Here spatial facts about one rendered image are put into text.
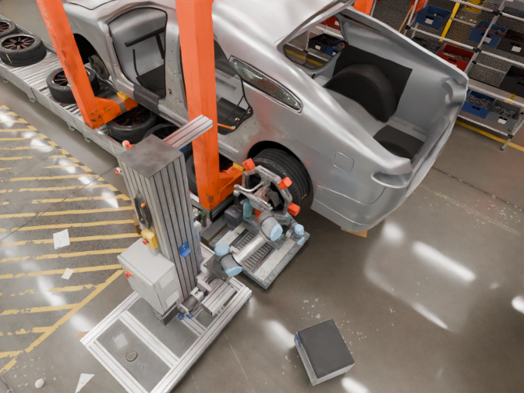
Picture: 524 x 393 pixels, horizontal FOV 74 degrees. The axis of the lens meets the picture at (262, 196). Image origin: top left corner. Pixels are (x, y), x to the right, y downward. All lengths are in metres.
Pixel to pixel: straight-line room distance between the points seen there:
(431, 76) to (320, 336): 2.84
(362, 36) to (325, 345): 3.21
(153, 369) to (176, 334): 0.32
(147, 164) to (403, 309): 2.96
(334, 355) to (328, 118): 1.92
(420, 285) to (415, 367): 0.87
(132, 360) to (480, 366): 3.11
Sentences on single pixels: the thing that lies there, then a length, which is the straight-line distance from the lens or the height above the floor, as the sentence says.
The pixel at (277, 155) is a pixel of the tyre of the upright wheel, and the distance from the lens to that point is 3.19.
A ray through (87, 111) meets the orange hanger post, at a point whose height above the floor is 0.78.
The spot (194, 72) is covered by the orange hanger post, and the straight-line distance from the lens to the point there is 2.58.
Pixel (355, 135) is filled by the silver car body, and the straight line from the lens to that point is 2.73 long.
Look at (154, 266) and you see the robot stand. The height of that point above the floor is 1.23.
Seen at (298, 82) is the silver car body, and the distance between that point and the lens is 2.90.
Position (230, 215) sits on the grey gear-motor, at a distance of 3.69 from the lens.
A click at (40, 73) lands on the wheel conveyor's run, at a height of 0.27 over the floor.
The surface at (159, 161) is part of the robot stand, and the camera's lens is 1.91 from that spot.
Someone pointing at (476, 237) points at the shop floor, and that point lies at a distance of 4.93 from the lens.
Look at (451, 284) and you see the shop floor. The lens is 4.37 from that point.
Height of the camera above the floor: 3.33
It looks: 49 degrees down
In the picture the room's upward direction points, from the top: 5 degrees clockwise
